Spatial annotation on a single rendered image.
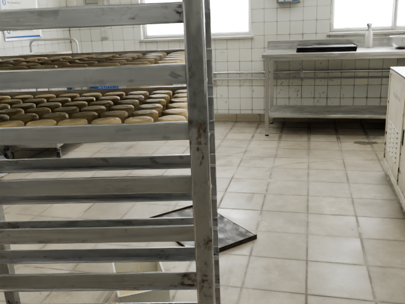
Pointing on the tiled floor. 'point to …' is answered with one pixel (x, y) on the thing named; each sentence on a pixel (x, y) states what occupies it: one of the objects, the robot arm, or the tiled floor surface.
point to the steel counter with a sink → (273, 49)
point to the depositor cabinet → (396, 132)
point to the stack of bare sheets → (230, 233)
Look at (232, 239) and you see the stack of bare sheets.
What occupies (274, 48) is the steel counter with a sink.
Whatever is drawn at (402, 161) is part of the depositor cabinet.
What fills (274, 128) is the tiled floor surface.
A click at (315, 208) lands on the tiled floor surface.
